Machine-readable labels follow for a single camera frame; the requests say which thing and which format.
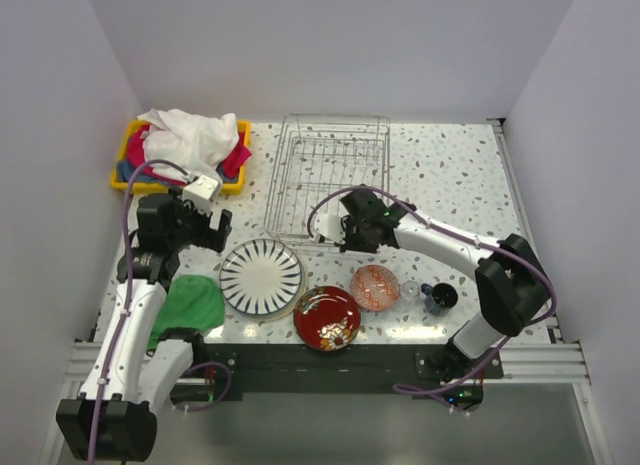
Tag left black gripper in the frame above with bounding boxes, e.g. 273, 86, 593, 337
167, 186, 230, 252

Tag small clear glass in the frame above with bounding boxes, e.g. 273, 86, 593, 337
400, 280, 421, 302

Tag wire dish rack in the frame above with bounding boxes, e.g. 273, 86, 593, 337
265, 114, 391, 251

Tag dark blue mug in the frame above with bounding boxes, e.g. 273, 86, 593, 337
420, 283, 459, 317

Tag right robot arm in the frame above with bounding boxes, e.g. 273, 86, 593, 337
341, 185, 556, 378

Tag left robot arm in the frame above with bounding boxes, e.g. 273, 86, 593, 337
56, 179, 232, 464

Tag yellow plastic bin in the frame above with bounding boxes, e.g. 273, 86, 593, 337
109, 120, 251, 196

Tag orange patterned bowl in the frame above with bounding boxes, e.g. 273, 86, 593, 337
350, 265, 400, 312

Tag green cloth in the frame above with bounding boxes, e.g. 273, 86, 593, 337
146, 275, 225, 352

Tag white towel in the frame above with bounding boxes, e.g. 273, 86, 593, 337
138, 109, 239, 177

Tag blue checked cloth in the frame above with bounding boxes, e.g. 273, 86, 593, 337
115, 159, 136, 183

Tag blue striped white plate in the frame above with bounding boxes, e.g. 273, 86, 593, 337
219, 238, 306, 319

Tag pink cloth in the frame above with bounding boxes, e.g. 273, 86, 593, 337
123, 124, 251, 186

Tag red floral plate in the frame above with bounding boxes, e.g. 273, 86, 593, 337
293, 286, 361, 352

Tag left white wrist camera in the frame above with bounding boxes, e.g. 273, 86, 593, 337
182, 175, 222, 203

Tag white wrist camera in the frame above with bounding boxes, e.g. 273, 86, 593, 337
311, 213, 345, 245
182, 175, 222, 203

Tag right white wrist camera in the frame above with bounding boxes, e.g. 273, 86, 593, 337
311, 213, 345, 245

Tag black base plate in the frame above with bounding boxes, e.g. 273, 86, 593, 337
168, 329, 504, 404

